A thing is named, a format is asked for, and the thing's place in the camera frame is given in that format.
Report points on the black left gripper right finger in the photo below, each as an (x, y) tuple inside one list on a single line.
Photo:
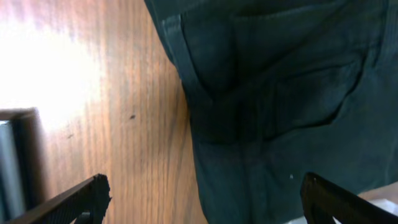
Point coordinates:
[(326, 202)]

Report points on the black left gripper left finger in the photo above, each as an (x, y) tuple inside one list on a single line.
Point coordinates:
[(86, 202)]

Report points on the black trousers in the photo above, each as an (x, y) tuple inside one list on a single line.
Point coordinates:
[(279, 88)]

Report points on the clear plastic storage bin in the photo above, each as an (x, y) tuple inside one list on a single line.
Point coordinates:
[(22, 185)]

